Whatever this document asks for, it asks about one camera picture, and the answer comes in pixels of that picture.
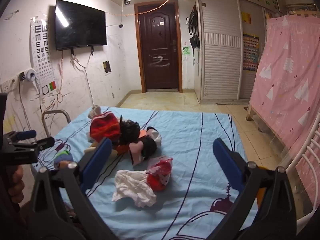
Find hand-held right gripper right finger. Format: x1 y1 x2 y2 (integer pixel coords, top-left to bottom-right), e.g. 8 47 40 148
212 137 297 240

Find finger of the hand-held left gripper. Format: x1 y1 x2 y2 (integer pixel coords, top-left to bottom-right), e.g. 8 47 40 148
4 129 37 145
12 137 55 155

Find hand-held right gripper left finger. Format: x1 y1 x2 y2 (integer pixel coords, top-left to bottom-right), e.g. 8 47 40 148
28 137 118 240

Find blue knit sock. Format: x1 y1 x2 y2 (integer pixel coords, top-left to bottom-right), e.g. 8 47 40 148
54 149 74 172

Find orange box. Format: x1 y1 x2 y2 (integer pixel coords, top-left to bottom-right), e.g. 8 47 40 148
114 129 148 156

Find red knit hat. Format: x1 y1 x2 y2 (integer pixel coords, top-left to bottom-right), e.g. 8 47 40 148
90 112 120 143

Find pink sock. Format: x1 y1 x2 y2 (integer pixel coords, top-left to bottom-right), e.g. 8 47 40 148
129 141 145 165

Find black lace cloth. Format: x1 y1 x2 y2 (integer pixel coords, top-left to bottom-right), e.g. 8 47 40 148
119 115 141 145

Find white cloth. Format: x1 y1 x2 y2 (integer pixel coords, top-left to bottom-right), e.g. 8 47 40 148
112 169 157 208

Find yellow plastic basin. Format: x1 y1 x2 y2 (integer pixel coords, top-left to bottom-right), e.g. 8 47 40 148
256 166 267 207

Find white grey sock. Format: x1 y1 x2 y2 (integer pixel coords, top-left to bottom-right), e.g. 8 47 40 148
147 127 162 145

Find red patterned cloth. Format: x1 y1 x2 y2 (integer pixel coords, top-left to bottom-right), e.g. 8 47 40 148
146 157 173 192

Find person's left hand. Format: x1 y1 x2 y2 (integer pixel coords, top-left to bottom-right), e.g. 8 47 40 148
7 166 25 203

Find light blue bedsheet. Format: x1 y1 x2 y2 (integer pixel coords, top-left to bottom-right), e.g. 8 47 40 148
32 106 260 240

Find white charger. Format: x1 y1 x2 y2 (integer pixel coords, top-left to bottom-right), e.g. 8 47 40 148
26 68 38 82

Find white metal chair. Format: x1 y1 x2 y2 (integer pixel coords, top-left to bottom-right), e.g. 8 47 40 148
282 115 320 230

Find eye chart poster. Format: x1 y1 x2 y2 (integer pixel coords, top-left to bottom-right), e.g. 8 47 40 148
30 17 57 97

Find white louvered wardrobe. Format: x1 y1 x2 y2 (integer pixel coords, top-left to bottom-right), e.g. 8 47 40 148
195 0 269 104

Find pink tree-print curtain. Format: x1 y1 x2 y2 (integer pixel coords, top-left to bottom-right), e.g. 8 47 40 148
250 14 320 205

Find colourful chart poster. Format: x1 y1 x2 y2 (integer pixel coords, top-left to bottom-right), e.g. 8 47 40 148
243 32 260 72

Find small black handbag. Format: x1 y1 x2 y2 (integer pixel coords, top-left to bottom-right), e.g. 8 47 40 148
189 35 201 49

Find dark brown wooden door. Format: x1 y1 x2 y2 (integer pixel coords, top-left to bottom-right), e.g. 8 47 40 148
134 0 183 93

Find hanging black bags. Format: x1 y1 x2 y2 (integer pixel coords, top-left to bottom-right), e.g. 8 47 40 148
189 4 199 37

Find grey metal chair frame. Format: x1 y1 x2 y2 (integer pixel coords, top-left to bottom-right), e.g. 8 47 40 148
41 109 72 137

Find white wall outlets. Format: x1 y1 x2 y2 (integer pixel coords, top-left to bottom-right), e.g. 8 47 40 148
0 76 18 93

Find black wall television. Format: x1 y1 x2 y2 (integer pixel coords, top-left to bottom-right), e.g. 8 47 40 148
54 0 108 52

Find orange string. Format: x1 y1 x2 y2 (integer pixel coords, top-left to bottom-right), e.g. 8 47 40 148
105 0 175 16

